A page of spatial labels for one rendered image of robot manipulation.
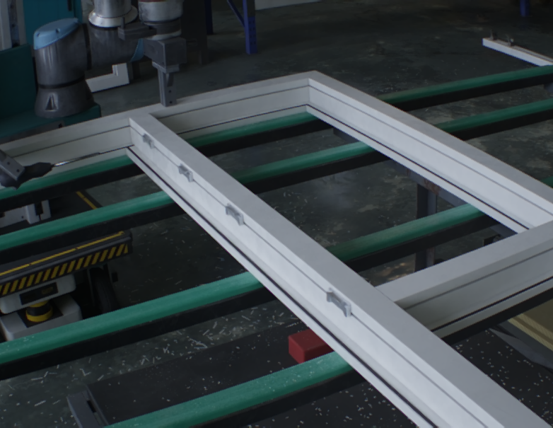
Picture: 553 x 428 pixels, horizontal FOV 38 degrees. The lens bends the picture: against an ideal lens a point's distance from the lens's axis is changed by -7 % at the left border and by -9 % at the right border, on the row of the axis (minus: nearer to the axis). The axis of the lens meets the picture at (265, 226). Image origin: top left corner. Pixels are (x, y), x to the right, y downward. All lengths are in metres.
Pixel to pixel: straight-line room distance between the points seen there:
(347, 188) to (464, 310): 2.47
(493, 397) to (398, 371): 0.16
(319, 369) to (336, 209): 2.37
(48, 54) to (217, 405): 1.64
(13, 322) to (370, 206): 1.54
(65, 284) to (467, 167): 1.46
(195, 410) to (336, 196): 2.57
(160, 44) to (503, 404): 1.07
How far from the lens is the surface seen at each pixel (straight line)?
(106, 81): 5.18
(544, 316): 1.58
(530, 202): 1.36
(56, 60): 2.46
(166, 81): 1.74
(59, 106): 2.49
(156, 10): 1.67
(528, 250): 1.18
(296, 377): 1.03
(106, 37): 2.46
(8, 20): 2.59
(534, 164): 3.91
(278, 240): 1.18
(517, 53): 2.52
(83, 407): 1.52
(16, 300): 2.54
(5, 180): 1.54
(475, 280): 1.13
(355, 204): 3.44
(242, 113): 1.82
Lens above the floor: 1.49
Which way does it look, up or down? 27 degrees down
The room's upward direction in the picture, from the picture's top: 4 degrees counter-clockwise
